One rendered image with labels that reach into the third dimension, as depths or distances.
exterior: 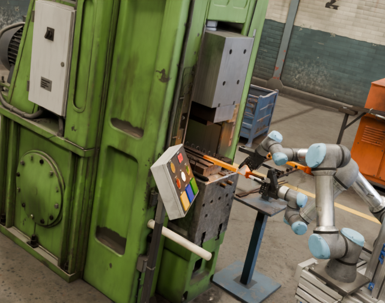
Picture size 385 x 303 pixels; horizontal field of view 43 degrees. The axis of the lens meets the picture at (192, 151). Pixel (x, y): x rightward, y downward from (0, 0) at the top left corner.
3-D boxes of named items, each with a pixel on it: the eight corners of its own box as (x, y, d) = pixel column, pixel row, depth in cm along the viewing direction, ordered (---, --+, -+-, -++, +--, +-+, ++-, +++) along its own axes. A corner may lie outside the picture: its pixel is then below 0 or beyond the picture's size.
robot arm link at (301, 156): (363, 145, 235) (301, 145, 280) (345, 143, 231) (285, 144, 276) (361, 169, 235) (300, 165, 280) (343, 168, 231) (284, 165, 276)
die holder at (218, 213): (226, 231, 333) (240, 171, 318) (192, 248, 304) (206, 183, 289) (164, 198, 363) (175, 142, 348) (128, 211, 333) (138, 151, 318)
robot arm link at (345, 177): (370, 175, 250) (303, 240, 261) (361, 167, 260) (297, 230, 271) (355, 162, 247) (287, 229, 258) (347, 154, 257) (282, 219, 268)
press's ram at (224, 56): (247, 102, 306) (261, 38, 292) (211, 108, 276) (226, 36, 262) (194, 84, 328) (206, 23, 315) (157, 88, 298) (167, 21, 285)
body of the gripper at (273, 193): (257, 192, 282) (275, 201, 276) (260, 179, 279) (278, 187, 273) (263, 189, 288) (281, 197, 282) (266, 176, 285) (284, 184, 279)
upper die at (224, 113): (232, 119, 298) (235, 104, 295) (213, 122, 283) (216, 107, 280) (179, 99, 321) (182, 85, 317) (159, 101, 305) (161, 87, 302)
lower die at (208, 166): (220, 172, 310) (223, 159, 307) (202, 178, 295) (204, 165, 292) (170, 149, 332) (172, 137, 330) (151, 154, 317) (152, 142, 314)
